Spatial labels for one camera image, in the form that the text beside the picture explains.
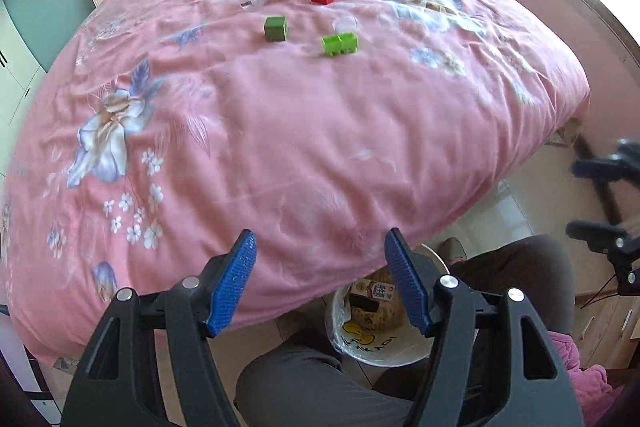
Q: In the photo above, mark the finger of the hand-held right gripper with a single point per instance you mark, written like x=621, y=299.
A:
x=595, y=168
x=592, y=232

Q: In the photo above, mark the clear bin liner bag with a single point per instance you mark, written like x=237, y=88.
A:
x=360, y=341

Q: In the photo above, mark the white wardrobe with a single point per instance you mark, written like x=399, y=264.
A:
x=15, y=72

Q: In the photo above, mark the clear plastic lid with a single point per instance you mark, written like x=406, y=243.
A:
x=345, y=24

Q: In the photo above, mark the brown printed carton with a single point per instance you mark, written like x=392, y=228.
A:
x=375, y=314

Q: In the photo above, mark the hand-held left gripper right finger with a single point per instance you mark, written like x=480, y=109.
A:
x=407, y=287

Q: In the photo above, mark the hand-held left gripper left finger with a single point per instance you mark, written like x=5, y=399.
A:
x=232, y=287

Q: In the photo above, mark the grey slipper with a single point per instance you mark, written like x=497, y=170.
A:
x=455, y=249

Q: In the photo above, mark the black stand leg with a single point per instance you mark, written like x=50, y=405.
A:
x=602, y=197

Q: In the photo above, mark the pink floral blanket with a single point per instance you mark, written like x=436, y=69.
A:
x=300, y=132

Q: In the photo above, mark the person's left leg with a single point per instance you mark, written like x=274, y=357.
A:
x=310, y=382

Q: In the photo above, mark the dark green cube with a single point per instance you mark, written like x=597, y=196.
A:
x=276, y=28

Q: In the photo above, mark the wooden cabinet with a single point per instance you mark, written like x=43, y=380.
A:
x=607, y=327

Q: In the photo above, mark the person's leg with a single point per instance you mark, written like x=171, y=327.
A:
x=520, y=267
x=310, y=382

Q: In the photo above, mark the pink fleece garment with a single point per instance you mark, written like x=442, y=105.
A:
x=585, y=377

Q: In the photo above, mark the person's right leg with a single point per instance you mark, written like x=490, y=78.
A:
x=520, y=267

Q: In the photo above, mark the white trash bin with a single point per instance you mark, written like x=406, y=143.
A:
x=380, y=356

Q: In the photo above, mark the light green block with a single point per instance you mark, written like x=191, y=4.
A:
x=340, y=44

